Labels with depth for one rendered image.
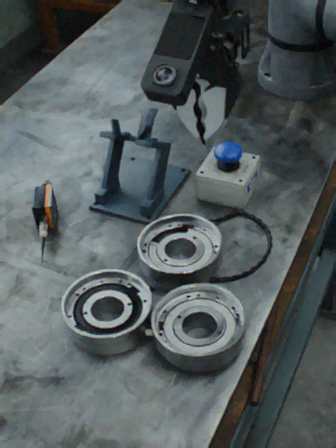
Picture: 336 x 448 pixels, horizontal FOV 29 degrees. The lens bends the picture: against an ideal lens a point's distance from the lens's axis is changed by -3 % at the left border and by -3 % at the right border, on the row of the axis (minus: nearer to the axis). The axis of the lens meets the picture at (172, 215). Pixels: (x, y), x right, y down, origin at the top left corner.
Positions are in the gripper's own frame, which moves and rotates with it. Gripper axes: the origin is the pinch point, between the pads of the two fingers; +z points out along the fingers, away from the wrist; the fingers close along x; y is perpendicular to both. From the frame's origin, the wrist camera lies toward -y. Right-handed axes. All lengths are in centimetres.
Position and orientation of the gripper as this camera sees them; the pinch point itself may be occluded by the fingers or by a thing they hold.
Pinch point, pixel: (203, 138)
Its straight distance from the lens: 78.6
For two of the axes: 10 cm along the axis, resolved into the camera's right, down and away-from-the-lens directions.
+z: 0.7, 7.5, 6.6
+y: 3.9, -6.3, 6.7
